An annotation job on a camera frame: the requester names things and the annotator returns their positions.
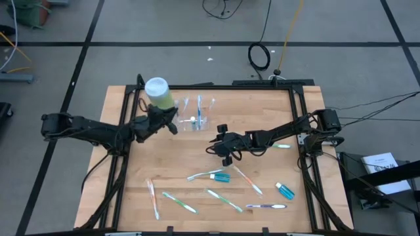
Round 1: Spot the black floor cable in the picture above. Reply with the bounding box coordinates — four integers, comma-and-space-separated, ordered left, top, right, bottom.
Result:
201, 0, 243, 20

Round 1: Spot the black aluminium table frame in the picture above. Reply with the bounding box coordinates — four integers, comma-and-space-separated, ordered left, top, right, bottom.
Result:
73, 73, 354, 236

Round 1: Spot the white booklet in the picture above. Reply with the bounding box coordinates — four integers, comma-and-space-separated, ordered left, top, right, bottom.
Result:
360, 151, 412, 195

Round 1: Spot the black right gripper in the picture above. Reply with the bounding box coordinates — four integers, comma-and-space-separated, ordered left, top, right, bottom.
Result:
211, 123, 249, 167

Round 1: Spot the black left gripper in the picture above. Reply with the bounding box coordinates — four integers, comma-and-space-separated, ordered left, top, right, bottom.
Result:
136, 104, 179, 142

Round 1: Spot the white cable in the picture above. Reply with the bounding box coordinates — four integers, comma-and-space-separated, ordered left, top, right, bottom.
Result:
0, 0, 18, 71

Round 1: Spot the green fabric bag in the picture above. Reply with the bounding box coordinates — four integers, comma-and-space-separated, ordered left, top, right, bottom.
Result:
7, 0, 52, 29

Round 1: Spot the blue and white toothbrush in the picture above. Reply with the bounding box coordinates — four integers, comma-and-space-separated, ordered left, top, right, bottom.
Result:
196, 94, 203, 124

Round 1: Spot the clear acrylic organizer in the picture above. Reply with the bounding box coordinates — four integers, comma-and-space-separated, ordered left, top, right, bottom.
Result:
175, 94, 214, 132

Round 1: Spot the green wipes canister white lid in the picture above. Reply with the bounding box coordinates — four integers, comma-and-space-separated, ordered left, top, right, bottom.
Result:
144, 77, 177, 111

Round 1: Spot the black coiled cable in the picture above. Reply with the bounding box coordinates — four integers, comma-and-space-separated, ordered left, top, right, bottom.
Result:
247, 0, 272, 81

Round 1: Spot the black cart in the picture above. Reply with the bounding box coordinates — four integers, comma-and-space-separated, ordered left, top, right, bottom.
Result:
337, 151, 420, 210

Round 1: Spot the black caster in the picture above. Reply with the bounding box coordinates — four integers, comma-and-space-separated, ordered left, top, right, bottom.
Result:
0, 102, 14, 121

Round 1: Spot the purple and white toothbrush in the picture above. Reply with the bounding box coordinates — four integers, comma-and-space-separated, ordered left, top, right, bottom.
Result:
245, 203, 288, 210

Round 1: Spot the grey metal foot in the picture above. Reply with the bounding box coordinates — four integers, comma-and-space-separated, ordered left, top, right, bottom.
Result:
0, 71, 35, 84

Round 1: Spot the yellow cable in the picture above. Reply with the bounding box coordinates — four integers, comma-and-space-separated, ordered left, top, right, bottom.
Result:
0, 31, 33, 73
278, 0, 305, 71

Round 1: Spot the thin black cable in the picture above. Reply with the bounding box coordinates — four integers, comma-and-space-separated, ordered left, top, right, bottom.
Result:
324, 91, 420, 111
340, 94, 420, 128
337, 117, 420, 122

